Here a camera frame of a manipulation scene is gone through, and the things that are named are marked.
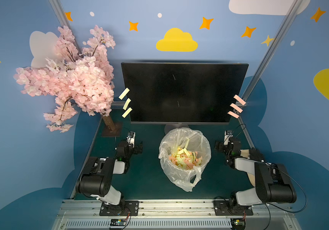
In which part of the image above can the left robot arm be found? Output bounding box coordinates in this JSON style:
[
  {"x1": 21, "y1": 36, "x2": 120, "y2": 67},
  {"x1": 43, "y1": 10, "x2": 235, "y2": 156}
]
[{"x1": 75, "y1": 140, "x2": 143, "y2": 206}]

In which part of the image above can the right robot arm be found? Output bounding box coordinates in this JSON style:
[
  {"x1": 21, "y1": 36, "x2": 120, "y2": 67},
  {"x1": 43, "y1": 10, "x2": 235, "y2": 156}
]
[{"x1": 215, "y1": 137, "x2": 297, "y2": 208}]

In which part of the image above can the left aluminium frame post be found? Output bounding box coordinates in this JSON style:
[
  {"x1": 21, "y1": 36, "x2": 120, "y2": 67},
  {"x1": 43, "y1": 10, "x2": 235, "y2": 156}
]
[{"x1": 49, "y1": 0, "x2": 81, "y2": 61}]

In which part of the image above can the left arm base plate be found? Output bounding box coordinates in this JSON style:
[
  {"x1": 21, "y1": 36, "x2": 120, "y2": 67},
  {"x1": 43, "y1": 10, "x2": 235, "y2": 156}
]
[{"x1": 99, "y1": 200, "x2": 140, "y2": 217}]

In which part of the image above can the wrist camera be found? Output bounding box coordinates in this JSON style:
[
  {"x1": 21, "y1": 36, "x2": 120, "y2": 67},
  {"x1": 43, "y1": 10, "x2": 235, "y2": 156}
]
[
  {"x1": 127, "y1": 131, "x2": 135, "y2": 146},
  {"x1": 223, "y1": 130, "x2": 233, "y2": 146}
]

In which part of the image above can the yellow sticky note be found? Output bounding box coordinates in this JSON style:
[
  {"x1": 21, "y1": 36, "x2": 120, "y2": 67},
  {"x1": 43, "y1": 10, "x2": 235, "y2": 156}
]
[
  {"x1": 123, "y1": 98, "x2": 131, "y2": 110},
  {"x1": 122, "y1": 107, "x2": 132, "y2": 118},
  {"x1": 119, "y1": 88, "x2": 130, "y2": 100}
]

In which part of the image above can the round silver monitor stand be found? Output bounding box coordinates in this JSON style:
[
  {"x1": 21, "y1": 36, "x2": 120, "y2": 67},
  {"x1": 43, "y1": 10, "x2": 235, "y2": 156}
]
[{"x1": 164, "y1": 123, "x2": 189, "y2": 134}]

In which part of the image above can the black work glove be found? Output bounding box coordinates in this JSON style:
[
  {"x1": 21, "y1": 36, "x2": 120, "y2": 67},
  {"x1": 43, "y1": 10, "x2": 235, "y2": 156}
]
[{"x1": 248, "y1": 148, "x2": 265, "y2": 162}]

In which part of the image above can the right aluminium frame post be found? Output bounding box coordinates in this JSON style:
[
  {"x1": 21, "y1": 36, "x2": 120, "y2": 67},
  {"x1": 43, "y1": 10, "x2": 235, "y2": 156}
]
[{"x1": 242, "y1": 0, "x2": 304, "y2": 101}]

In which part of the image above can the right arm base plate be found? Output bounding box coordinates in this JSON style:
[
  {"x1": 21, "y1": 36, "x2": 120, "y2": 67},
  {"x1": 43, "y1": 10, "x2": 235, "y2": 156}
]
[{"x1": 213, "y1": 200, "x2": 254, "y2": 216}]

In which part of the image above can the black computer monitor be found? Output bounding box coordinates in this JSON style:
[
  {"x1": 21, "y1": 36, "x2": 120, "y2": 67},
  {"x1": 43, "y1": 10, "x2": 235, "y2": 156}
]
[{"x1": 121, "y1": 62, "x2": 249, "y2": 124}]

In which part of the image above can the brown tree base plate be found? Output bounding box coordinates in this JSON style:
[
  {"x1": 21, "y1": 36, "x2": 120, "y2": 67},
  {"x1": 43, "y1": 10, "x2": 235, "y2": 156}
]
[{"x1": 100, "y1": 122, "x2": 123, "y2": 138}]

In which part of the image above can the pile of discarded sticky notes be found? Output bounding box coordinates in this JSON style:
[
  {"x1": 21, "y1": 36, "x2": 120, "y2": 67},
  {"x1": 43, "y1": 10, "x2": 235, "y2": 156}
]
[{"x1": 168, "y1": 139, "x2": 203, "y2": 170}]

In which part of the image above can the left circuit board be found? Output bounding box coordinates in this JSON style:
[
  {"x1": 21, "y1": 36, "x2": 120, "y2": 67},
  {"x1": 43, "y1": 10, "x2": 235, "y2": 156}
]
[{"x1": 109, "y1": 219, "x2": 128, "y2": 228}]

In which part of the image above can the aluminium front rail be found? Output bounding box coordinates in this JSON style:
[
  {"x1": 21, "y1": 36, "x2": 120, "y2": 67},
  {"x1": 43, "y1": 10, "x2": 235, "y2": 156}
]
[{"x1": 52, "y1": 198, "x2": 301, "y2": 230}]

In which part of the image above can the pink cherry blossom tree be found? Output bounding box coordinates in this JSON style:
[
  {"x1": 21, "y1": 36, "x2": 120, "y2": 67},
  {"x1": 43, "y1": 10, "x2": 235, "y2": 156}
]
[{"x1": 14, "y1": 26, "x2": 116, "y2": 133}]

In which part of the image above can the beige work glove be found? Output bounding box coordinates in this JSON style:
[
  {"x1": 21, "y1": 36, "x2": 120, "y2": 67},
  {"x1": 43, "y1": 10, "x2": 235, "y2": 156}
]
[{"x1": 241, "y1": 150, "x2": 255, "y2": 187}]

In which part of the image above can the aluminium frame post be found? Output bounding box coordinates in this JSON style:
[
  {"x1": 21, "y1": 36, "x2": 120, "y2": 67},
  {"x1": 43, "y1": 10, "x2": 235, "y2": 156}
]
[
  {"x1": 242, "y1": 0, "x2": 304, "y2": 101},
  {"x1": 49, "y1": 0, "x2": 81, "y2": 61}
]

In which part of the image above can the trash bin with plastic bag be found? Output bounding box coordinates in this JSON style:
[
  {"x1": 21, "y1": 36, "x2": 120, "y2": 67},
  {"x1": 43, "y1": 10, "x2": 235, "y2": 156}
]
[{"x1": 158, "y1": 128, "x2": 211, "y2": 192}]

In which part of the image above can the circuit board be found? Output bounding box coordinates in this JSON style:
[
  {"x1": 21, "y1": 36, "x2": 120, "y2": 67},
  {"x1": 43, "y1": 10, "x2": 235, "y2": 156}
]
[
  {"x1": 231, "y1": 219, "x2": 246, "y2": 230},
  {"x1": 109, "y1": 219, "x2": 128, "y2": 228}
]

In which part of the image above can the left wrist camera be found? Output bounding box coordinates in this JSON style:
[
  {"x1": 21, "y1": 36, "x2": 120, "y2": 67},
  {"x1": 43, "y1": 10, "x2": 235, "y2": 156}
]
[{"x1": 127, "y1": 131, "x2": 135, "y2": 146}]

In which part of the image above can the pink sticky note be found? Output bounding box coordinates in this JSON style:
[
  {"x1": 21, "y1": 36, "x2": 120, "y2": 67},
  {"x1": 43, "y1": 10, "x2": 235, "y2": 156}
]
[
  {"x1": 230, "y1": 103, "x2": 243, "y2": 113},
  {"x1": 234, "y1": 94, "x2": 246, "y2": 105},
  {"x1": 227, "y1": 111, "x2": 239, "y2": 119}
]

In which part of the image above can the right circuit board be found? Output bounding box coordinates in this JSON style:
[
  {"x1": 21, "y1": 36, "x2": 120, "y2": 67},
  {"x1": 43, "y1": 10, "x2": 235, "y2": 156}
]
[{"x1": 231, "y1": 219, "x2": 246, "y2": 230}]

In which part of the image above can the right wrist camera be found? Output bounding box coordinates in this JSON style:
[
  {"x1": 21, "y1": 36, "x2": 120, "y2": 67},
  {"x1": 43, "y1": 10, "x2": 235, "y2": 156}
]
[{"x1": 223, "y1": 130, "x2": 233, "y2": 146}]

